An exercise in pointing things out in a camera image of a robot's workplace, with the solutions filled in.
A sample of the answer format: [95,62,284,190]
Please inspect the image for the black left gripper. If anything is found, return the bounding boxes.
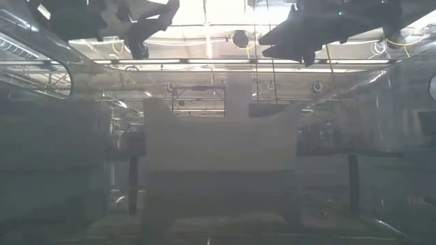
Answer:
[29,0,181,60]

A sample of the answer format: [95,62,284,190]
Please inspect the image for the white plastic bin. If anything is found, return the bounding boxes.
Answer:
[142,97,299,173]

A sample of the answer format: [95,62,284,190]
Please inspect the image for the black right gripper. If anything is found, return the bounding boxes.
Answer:
[258,0,362,67]

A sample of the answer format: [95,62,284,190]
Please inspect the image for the black round camera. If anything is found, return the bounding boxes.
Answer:
[232,29,250,49]

